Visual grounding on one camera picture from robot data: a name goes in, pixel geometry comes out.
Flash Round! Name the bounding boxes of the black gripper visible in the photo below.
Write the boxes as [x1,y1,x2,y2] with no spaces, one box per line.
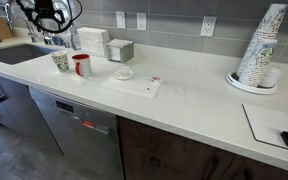
[32,0,67,32]

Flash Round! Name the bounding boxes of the patterned paper coffee cup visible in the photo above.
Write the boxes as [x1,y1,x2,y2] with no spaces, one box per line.
[50,50,70,74]

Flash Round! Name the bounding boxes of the small white espresso cup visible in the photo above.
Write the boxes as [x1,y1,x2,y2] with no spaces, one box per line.
[118,63,131,77]

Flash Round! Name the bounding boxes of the short patterned paper cup stack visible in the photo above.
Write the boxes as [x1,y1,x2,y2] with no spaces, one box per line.
[238,37,279,88]

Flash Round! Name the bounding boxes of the tall patterned paper cup stack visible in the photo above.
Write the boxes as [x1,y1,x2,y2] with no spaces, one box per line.
[236,3,288,79]

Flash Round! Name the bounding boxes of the white cup lid stack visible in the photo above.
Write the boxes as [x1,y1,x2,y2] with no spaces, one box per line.
[258,66,282,89]

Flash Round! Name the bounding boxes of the tall chrome kitchen faucet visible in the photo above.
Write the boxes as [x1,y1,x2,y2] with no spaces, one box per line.
[4,1,53,46]

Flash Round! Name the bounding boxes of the small chrome tap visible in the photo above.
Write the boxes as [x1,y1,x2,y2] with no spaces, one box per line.
[12,16,39,44]

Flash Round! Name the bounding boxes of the blue sponge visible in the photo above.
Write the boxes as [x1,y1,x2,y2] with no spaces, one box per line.
[52,35,65,47]

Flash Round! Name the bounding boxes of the clear plastic water bottle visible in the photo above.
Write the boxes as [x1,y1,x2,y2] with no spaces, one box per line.
[67,23,82,52]

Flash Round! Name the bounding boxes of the wooden cutting board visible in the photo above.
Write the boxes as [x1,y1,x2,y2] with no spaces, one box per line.
[0,17,14,41]

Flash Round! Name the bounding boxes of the dark undermount sink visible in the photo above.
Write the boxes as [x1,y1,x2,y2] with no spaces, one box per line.
[0,43,59,66]

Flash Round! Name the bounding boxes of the red and white mug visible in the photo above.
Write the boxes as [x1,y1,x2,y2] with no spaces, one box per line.
[71,53,92,78]

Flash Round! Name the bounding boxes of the grey napkin holder box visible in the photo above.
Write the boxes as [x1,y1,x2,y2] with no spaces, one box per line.
[105,38,135,64]

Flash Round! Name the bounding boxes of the small white saucer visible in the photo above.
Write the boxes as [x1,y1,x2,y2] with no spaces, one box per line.
[112,69,136,81]

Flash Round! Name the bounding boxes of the dark grey drawer cabinet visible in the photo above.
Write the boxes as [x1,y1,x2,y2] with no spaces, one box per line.
[0,71,63,156]

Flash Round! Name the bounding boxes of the white rectangular tray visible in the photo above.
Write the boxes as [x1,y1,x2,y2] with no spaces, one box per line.
[101,74,162,99]

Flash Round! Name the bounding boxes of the stainless steel dishwasher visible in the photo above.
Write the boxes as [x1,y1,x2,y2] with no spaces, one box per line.
[28,86,125,180]

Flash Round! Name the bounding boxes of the dark wood cabinet door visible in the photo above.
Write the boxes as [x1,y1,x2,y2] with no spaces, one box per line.
[220,154,288,180]
[117,115,237,180]

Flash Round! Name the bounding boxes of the white round tray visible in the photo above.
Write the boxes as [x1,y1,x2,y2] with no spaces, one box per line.
[226,70,279,95]

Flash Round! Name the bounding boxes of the white black-edged mat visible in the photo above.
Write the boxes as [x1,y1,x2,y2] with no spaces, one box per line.
[242,103,288,154]

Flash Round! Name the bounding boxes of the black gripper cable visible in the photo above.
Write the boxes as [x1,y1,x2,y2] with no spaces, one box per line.
[16,0,84,34]

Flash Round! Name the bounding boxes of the white light switch plate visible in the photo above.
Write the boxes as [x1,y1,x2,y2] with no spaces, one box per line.
[115,10,127,30]

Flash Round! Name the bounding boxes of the white wall outlet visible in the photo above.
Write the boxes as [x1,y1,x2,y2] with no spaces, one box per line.
[136,12,148,32]
[199,15,218,38]

